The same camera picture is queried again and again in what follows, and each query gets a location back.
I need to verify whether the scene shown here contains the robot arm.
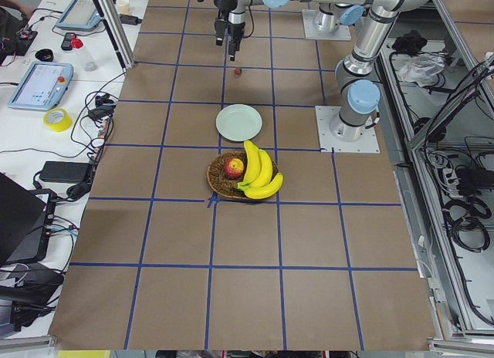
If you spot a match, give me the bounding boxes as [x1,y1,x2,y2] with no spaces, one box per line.
[214,0,374,61]
[214,0,428,142]

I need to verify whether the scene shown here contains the light green plate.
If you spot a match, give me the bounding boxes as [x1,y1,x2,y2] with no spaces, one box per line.
[215,104,262,142]

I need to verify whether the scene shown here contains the white paper cup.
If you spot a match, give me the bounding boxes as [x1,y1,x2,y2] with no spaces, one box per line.
[116,0,130,15]

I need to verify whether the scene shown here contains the red apple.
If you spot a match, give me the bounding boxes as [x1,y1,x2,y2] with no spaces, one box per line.
[224,157,245,180]

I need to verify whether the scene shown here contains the clear bottle red cap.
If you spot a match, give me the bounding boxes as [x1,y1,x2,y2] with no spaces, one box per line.
[70,34,97,72]

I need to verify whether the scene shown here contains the yellow banana bunch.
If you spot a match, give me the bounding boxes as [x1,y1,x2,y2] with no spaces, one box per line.
[237,140,284,200]

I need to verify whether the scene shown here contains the far teach pendant tablet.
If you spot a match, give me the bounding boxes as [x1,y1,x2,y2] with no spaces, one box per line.
[55,0,101,32]

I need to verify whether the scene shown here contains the teach pendant tablet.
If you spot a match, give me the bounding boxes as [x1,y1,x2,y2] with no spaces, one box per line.
[7,62,73,111]
[55,0,101,32]

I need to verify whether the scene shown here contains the black small bowl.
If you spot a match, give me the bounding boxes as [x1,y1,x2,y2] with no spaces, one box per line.
[35,49,54,62]

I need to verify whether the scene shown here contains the black cloth bundle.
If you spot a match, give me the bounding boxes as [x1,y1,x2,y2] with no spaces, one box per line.
[391,29,428,56]

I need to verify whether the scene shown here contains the yellow tape roll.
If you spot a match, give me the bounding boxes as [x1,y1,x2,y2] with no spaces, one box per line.
[43,107,73,133]

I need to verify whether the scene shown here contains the near teach pendant tablet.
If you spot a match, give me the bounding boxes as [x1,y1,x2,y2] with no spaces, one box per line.
[7,62,73,111]

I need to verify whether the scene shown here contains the white crumpled cloth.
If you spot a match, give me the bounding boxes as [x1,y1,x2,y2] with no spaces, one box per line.
[397,54,445,86]

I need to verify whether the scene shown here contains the black power brick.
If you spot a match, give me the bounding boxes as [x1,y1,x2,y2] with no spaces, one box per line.
[39,161,90,184]

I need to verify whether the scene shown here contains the black laptop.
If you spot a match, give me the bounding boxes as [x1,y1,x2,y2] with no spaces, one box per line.
[1,174,56,265]

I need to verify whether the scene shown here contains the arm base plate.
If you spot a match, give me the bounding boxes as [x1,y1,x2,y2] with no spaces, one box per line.
[302,9,351,41]
[315,106,380,154]

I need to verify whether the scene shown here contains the aluminium frame post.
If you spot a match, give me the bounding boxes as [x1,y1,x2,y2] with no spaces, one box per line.
[92,0,134,70]

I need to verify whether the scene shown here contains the black coiled cables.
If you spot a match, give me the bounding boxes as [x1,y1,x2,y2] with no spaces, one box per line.
[439,198,493,255]

